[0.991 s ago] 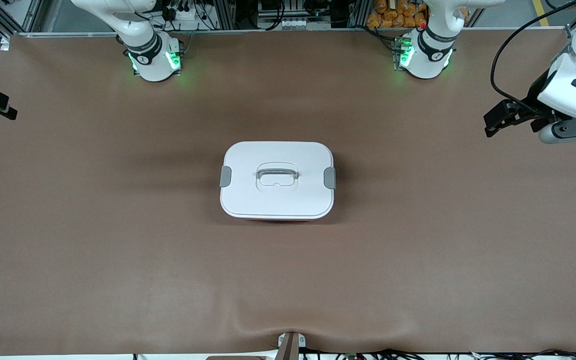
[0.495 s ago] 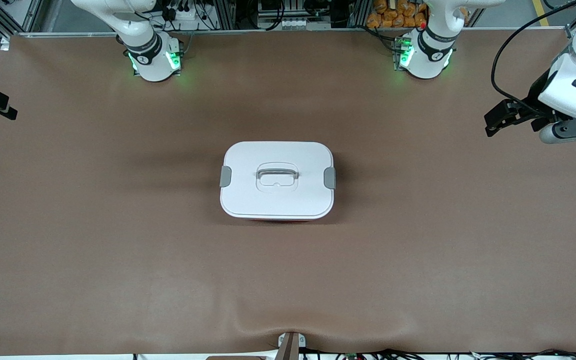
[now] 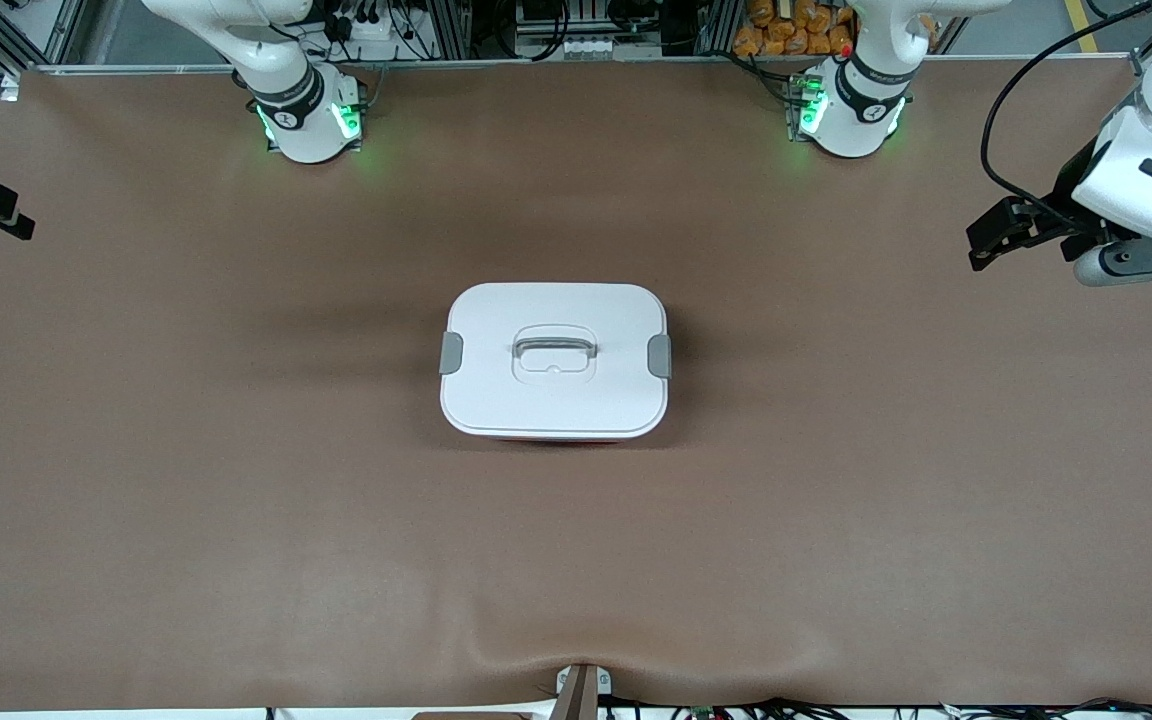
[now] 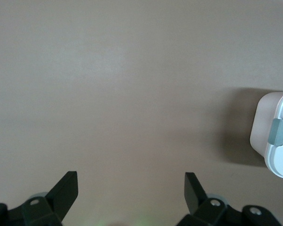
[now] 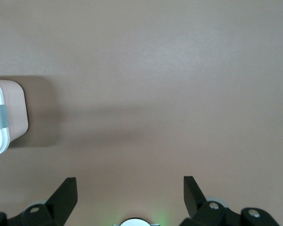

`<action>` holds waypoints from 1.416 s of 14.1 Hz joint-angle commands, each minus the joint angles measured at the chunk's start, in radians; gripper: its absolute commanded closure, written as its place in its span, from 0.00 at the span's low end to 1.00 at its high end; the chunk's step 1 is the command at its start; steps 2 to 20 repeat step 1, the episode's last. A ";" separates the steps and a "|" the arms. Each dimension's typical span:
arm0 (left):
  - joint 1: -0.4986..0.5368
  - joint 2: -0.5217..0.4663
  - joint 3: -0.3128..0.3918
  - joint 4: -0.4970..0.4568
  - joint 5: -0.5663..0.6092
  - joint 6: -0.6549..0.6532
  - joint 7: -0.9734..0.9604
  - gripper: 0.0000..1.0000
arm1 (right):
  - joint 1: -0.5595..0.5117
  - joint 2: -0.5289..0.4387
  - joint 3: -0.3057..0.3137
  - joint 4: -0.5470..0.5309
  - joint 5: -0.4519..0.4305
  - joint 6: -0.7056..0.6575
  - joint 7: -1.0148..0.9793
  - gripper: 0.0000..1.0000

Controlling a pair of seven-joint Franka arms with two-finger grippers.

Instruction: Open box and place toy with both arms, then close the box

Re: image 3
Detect white box lid grey latches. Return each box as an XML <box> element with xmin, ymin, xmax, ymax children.
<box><xmin>438</xmin><ymin>282</ymin><xmax>673</xmax><ymax>439</ymax></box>

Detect pink plastic box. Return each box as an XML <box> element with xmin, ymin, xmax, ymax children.
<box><xmin>481</xmin><ymin>432</ymin><xmax>637</xmax><ymax>444</ymax></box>

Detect pile of orange packets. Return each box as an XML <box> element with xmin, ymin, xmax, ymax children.
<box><xmin>733</xmin><ymin>0</ymin><xmax>859</xmax><ymax>58</ymax></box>

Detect white power strip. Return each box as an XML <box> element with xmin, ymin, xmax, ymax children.
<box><xmin>331</xmin><ymin>0</ymin><xmax>409</xmax><ymax>48</ymax></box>

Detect white terminal block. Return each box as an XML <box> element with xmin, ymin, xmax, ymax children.
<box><xmin>558</xmin><ymin>35</ymin><xmax>629</xmax><ymax>61</ymax></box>

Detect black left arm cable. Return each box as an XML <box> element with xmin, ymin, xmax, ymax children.
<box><xmin>980</xmin><ymin>0</ymin><xmax>1152</xmax><ymax>226</ymax></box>

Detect aluminium frame post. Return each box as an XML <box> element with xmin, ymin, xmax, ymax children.
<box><xmin>0</xmin><ymin>0</ymin><xmax>92</xmax><ymax>76</ymax></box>

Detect aluminium table rail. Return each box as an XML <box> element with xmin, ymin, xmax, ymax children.
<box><xmin>21</xmin><ymin>52</ymin><xmax>1137</xmax><ymax>79</ymax></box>

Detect metal table edge bracket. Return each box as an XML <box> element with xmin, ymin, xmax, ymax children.
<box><xmin>554</xmin><ymin>663</ymin><xmax>613</xmax><ymax>720</ymax></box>

